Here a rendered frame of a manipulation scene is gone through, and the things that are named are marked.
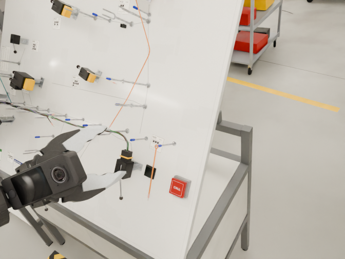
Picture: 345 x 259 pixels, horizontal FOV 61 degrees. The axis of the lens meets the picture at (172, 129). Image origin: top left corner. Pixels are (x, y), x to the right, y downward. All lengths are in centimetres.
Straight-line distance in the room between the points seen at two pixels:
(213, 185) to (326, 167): 140
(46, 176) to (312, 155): 238
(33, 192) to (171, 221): 64
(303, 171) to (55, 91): 188
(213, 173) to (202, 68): 60
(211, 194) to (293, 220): 101
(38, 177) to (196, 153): 58
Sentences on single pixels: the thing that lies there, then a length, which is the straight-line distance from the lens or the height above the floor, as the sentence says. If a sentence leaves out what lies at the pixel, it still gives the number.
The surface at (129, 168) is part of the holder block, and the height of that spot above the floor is 115.
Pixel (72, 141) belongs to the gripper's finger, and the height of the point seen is 154.
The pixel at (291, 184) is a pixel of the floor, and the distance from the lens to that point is 240.
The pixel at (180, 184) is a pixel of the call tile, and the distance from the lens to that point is 92.
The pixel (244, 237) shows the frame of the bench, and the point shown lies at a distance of 193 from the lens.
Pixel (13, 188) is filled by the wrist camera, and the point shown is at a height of 155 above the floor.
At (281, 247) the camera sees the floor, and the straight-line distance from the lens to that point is 210.
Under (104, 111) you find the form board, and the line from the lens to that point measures 113.
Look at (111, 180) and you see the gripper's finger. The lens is 51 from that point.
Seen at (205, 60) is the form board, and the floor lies 141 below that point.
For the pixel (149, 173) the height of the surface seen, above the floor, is 110.
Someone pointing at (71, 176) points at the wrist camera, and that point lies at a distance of 39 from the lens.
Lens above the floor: 183
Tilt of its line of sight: 39 degrees down
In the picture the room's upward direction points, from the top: 11 degrees counter-clockwise
